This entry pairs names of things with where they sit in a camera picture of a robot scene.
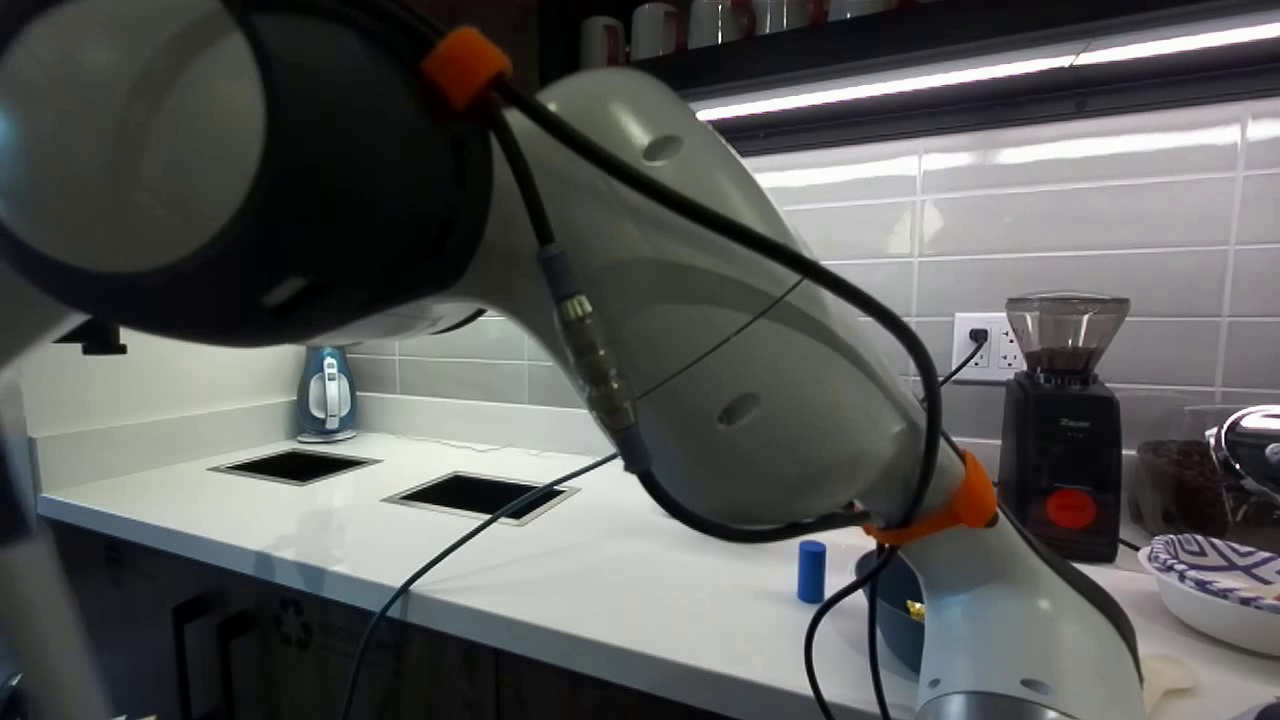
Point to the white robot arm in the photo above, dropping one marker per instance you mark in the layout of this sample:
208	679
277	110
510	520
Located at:
745	345

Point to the steel rimmed counter opening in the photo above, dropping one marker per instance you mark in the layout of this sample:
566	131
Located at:
474	494

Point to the small blue cylinder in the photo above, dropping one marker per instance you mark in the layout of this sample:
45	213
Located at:
808	571

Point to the white mug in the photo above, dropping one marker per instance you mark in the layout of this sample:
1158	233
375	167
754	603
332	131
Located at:
712	22
600	40
657	28

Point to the black coffee grinder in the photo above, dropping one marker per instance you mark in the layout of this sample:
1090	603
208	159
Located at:
1064	440

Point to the under shelf light strip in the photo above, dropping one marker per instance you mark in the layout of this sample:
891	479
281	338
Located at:
987	73

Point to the dark glass container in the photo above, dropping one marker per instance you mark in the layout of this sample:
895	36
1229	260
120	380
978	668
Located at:
1174	482

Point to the shiny metal kettle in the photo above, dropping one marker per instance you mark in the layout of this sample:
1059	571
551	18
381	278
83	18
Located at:
1254	447

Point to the blue white patterned bowl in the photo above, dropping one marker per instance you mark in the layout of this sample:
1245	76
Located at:
1222	586

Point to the white wall outlet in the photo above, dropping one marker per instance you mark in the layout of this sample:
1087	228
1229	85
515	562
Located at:
1001	358

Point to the dark wall shelf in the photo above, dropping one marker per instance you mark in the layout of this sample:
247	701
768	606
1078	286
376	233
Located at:
935	34

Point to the small black wall mount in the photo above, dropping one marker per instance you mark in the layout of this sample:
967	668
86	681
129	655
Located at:
91	338

